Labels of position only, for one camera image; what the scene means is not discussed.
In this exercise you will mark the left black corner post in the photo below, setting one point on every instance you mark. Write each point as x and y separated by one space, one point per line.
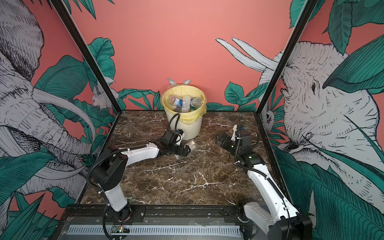
64 14

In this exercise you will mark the yellow plastic bin liner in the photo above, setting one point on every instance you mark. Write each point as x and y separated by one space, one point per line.
180 91

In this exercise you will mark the crushed clear bottle blue cap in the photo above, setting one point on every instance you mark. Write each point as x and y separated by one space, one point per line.
175 103

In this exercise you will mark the white perforated vent strip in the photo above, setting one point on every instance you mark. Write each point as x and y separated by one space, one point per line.
152 230

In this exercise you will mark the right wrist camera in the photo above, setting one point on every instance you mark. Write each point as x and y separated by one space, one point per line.
240 133

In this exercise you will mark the clear bottle red label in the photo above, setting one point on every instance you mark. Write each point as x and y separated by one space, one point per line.
186 104

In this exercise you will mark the white ribbed plastic bin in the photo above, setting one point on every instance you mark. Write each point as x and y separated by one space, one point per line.
190 131

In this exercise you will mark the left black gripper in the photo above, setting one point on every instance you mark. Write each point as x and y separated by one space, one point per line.
186 151

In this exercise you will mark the black corner post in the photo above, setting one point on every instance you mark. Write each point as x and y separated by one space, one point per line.
64 14
295 36

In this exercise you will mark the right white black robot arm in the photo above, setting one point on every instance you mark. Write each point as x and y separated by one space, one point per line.
281 221

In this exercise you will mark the blue label bottle white cap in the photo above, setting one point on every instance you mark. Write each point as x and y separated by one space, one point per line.
197 102

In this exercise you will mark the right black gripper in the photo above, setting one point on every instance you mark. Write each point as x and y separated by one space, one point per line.
229 140

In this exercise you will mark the black front rail frame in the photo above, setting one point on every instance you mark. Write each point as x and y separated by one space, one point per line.
230 213

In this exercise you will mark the right black corner post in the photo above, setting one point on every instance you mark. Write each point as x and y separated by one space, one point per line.
295 36

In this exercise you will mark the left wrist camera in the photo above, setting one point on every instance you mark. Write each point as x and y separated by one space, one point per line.
171 137

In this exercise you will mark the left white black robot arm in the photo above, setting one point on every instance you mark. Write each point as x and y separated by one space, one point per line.
107 172

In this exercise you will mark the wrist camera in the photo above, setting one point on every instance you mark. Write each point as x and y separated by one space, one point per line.
171 137
240 133

